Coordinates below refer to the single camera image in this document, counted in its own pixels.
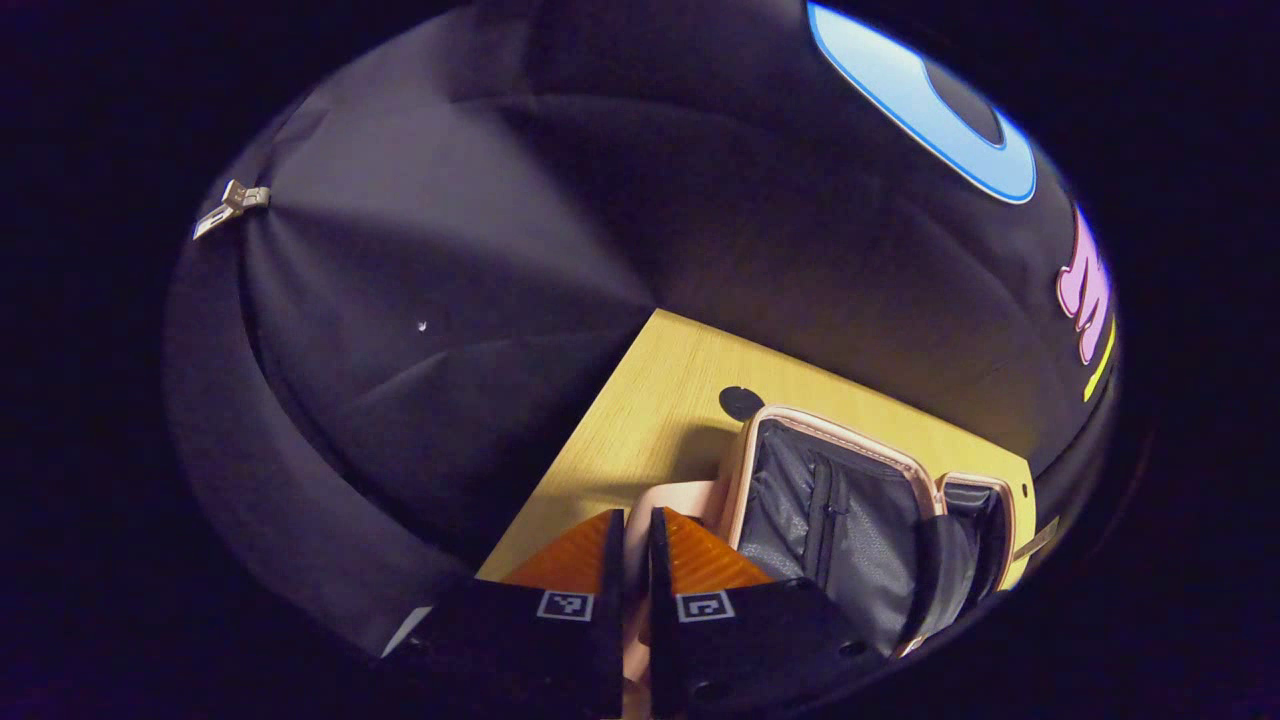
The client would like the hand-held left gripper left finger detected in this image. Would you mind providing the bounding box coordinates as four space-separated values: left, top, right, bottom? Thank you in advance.
385 509 626 720

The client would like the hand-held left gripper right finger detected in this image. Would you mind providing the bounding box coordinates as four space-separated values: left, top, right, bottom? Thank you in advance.
650 507 886 719

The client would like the pink hard-shell suitcase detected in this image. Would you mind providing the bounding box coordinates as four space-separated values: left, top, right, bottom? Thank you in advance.
620 405 1036 720

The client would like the black backdrop cloth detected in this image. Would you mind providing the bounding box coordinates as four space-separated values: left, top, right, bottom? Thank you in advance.
165 0 1121 661

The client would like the silver cloth clip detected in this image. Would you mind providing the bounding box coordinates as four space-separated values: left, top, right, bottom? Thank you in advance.
193 180 271 241

